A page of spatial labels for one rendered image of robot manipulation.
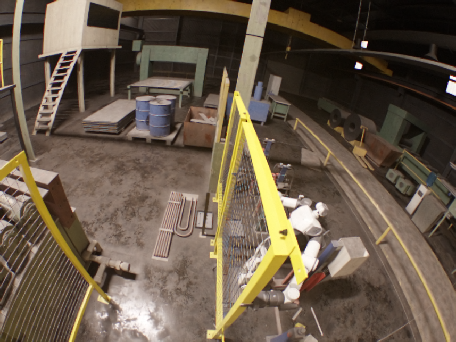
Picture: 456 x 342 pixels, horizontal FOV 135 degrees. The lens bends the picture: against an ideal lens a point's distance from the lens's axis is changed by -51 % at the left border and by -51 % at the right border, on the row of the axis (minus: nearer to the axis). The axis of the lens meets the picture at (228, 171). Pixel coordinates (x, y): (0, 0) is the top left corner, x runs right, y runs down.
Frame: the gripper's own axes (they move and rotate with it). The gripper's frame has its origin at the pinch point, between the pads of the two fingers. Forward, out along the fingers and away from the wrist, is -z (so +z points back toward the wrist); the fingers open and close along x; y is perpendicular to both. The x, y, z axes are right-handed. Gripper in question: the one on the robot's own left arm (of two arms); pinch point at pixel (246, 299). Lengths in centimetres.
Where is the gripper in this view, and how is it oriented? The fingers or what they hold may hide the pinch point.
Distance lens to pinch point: 101.4
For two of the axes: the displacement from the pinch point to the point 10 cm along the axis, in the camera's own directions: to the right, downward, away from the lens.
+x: 0.2, 5.4, -8.4
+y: -1.7, 8.3, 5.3
